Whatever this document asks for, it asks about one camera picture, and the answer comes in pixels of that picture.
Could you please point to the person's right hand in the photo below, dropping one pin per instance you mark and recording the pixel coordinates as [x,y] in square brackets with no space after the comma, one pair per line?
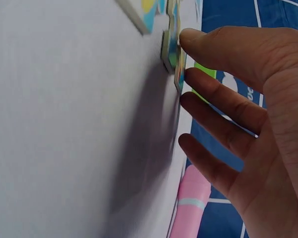
[278,148]

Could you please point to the person's right thumb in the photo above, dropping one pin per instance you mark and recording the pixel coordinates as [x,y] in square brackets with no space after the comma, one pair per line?
[223,47]

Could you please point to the colourful jigsaw puzzle piece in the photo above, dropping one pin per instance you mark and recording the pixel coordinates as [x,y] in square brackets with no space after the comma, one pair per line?
[180,69]
[168,49]

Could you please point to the white-edged colourful puzzle board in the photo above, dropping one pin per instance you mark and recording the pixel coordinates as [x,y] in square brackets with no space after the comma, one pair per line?
[145,15]

